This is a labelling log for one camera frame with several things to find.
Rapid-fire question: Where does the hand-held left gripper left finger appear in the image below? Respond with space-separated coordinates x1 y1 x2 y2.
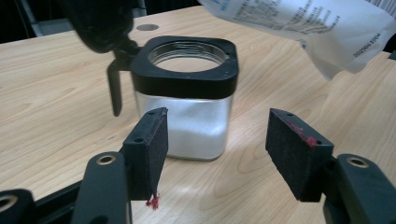
120 106 169 210

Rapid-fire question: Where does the white-legged desk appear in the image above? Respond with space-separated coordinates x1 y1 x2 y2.
18 0 148 37

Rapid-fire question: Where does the glass jar with black lid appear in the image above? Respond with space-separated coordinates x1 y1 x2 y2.
59 0 240 161

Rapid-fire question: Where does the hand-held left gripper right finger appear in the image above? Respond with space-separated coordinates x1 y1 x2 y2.
265 107 334 203

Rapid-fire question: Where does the small white milk carton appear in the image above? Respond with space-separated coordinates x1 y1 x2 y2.
197 0 396 81

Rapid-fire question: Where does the grey round table grommet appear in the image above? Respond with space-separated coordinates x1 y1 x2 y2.
135 23 160 32

